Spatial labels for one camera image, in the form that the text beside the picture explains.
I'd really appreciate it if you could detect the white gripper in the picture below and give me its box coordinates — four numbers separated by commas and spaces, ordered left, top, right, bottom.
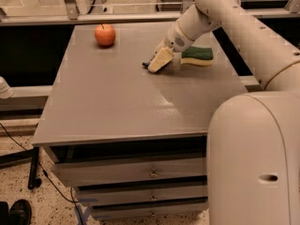
147, 22, 193, 73

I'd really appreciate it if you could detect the blue rxbar blueberry wrapper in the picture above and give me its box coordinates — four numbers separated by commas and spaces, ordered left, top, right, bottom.
142, 60, 151, 68

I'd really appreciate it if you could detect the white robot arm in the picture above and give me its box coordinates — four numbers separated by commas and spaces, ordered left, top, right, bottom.
148, 0, 300, 225

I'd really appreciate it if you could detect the red apple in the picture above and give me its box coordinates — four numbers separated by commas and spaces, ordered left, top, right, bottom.
94, 23, 115, 47

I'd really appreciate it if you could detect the green and yellow sponge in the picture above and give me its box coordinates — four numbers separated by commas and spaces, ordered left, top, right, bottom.
180, 46, 214, 67

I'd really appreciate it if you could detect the grey drawer cabinet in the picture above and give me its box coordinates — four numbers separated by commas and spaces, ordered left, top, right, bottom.
33, 22, 245, 220

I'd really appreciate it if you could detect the white cylindrical object at left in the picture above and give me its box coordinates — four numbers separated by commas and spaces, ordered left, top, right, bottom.
0, 77, 13, 99

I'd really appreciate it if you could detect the black metal stand leg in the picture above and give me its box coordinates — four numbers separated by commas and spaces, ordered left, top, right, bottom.
27, 147, 41, 190

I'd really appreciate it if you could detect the black shoe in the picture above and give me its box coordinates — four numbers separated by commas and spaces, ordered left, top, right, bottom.
7, 199, 32, 225

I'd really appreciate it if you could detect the grey metal railing frame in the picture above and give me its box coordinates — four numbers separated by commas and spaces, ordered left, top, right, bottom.
0, 0, 299, 26

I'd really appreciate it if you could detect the black floor cable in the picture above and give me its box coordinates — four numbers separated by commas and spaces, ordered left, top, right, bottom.
0, 122, 83, 225

